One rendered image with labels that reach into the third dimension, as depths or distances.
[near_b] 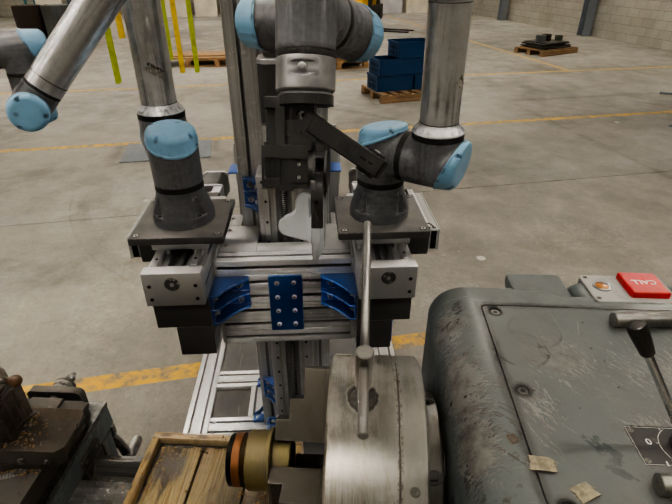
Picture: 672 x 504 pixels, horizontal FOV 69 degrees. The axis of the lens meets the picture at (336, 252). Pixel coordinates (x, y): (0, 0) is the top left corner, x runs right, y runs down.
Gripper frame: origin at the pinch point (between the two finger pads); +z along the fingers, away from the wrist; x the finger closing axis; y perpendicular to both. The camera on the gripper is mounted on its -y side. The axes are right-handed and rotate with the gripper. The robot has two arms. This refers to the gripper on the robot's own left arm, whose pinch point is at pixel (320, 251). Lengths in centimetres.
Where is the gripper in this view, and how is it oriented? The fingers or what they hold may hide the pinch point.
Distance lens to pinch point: 65.6
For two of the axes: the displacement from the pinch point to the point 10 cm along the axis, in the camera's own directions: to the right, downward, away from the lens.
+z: -0.2, 9.8, 2.1
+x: -0.5, 2.1, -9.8
